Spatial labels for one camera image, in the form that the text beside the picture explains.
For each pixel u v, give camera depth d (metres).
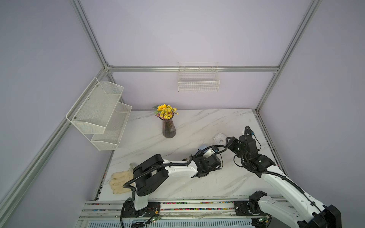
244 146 0.57
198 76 0.94
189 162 0.58
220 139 0.98
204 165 0.66
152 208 0.74
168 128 0.96
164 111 0.86
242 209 0.73
